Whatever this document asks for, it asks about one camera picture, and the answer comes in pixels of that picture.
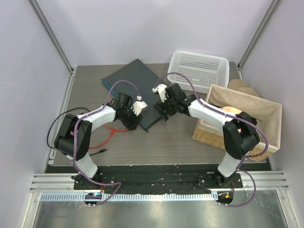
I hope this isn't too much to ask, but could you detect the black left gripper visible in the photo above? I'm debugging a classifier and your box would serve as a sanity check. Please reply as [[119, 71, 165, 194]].
[[121, 104, 143, 131]]

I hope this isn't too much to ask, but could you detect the red network cable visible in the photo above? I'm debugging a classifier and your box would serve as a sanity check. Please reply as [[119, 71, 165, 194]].
[[89, 124, 130, 149]]

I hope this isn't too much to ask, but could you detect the black network cable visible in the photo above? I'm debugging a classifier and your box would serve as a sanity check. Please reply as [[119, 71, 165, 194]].
[[46, 107, 107, 156]]

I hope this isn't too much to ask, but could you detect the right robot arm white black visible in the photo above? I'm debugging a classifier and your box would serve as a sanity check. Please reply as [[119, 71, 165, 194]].
[[152, 83, 260, 188]]

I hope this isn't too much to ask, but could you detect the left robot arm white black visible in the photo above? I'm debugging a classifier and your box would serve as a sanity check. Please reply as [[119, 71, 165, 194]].
[[54, 93, 148, 190]]

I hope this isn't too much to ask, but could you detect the white perforated plastic basket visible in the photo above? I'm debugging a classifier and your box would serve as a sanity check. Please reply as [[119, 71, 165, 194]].
[[167, 51, 230, 94]]

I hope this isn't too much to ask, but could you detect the peach hat in basket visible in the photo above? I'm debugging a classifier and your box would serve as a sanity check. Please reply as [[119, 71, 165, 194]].
[[221, 106, 242, 114]]

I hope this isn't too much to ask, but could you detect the wicker basket with fabric liner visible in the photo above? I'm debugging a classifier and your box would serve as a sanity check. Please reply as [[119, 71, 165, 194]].
[[191, 84, 283, 162]]

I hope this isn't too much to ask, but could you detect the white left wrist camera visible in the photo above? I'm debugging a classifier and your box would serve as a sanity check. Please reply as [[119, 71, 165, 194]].
[[132, 95, 148, 116]]

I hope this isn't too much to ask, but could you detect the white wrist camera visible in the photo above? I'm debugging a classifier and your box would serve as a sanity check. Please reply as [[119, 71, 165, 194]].
[[132, 95, 148, 116], [152, 84, 167, 103]]

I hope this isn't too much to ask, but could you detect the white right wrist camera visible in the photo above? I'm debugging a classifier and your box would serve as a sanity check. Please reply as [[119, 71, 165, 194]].
[[152, 84, 167, 103]]

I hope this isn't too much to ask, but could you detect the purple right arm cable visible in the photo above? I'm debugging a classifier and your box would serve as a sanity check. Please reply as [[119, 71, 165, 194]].
[[154, 72, 270, 207]]

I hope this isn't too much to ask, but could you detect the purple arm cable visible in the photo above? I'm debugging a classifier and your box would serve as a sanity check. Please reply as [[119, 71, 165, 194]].
[[42, 80, 122, 218], [154, 72, 270, 207]]

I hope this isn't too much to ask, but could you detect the dark network switch box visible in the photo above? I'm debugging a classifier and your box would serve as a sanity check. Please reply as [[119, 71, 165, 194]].
[[102, 59, 162, 132]]

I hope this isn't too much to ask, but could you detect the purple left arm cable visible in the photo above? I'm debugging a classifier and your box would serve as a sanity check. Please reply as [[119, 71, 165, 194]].
[[42, 80, 122, 218]]

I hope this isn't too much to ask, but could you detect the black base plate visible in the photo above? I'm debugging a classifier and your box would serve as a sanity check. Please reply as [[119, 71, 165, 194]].
[[46, 163, 270, 194]]

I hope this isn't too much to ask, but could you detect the aluminium rail frame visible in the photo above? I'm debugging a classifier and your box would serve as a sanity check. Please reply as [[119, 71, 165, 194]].
[[23, 165, 299, 228]]

